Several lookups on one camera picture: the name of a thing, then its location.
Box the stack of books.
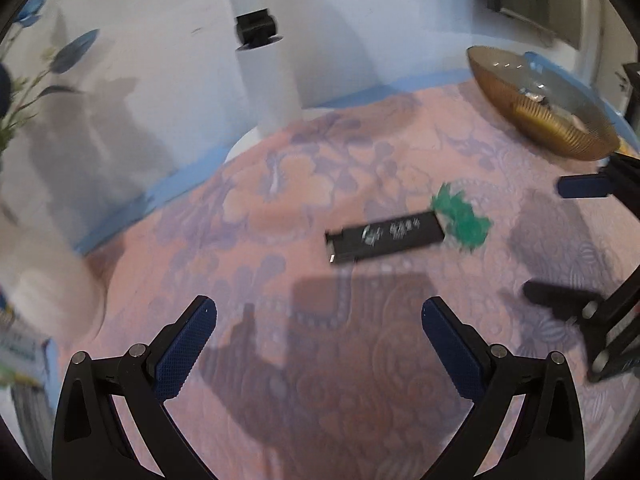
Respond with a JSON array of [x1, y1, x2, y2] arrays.
[[1, 308, 58, 476]]

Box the blue white artificial flowers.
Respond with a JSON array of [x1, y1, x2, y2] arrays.
[[1, 0, 100, 152]]

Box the amber ribbed glass bowl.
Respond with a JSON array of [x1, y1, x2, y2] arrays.
[[466, 46, 620, 162]]

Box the items inside bowl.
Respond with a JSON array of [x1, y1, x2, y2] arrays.
[[518, 88, 584, 128]]

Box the black lighter with print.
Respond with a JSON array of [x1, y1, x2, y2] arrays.
[[324, 210, 445, 264]]

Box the pink patterned table cloth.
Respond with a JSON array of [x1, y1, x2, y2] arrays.
[[49, 81, 640, 480]]

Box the green plastic leaf toy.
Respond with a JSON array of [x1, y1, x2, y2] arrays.
[[431, 183, 492, 252]]

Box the white ribbed vase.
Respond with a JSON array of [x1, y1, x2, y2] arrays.
[[1, 217, 105, 346]]

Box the white lamp pole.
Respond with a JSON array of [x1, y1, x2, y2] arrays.
[[230, 0, 302, 138]]

